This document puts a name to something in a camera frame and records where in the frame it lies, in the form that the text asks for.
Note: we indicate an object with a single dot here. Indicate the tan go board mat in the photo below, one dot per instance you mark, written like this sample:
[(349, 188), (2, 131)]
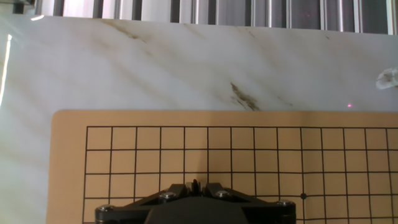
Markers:
[(217, 140)]

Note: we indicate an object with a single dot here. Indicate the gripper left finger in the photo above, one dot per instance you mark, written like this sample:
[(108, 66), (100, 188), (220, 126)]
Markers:
[(124, 213)]

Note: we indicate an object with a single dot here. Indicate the white marble pattern mat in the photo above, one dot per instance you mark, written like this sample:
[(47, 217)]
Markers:
[(155, 62)]

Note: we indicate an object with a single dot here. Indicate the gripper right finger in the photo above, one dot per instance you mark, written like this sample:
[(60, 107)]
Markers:
[(270, 213)]

